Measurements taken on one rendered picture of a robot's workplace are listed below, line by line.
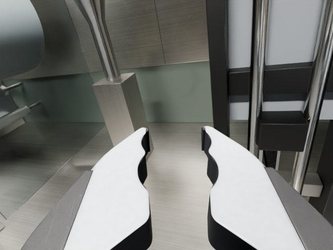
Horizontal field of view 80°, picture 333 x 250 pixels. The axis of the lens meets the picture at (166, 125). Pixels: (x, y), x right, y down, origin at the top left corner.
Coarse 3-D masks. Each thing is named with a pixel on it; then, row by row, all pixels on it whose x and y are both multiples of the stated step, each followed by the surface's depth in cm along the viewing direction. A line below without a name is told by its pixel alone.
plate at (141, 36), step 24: (72, 0) 69; (120, 0) 65; (144, 0) 63; (168, 0) 61; (192, 0) 59; (120, 24) 69; (144, 24) 66; (168, 24) 64; (192, 24) 62; (96, 48) 76; (120, 48) 73; (144, 48) 71; (168, 48) 68; (192, 48) 66
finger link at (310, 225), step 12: (276, 180) 8; (288, 192) 8; (288, 204) 7; (300, 204) 7; (288, 216) 7; (300, 216) 7; (312, 216) 7; (300, 228) 6; (312, 228) 6; (324, 228) 6; (300, 240) 6; (312, 240) 6; (324, 240) 6
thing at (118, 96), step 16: (80, 0) 43; (96, 0) 44; (96, 16) 46; (96, 32) 47; (112, 48) 51; (112, 64) 51; (112, 80) 53; (128, 80) 53; (96, 96) 54; (112, 96) 52; (128, 96) 53; (112, 112) 55; (128, 112) 54; (144, 112) 62; (112, 128) 58; (128, 128) 57
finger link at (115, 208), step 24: (120, 144) 11; (144, 144) 12; (96, 168) 9; (120, 168) 9; (144, 168) 10; (96, 192) 8; (120, 192) 8; (144, 192) 8; (96, 216) 7; (120, 216) 7; (144, 216) 7; (72, 240) 6; (96, 240) 6; (120, 240) 6; (144, 240) 7
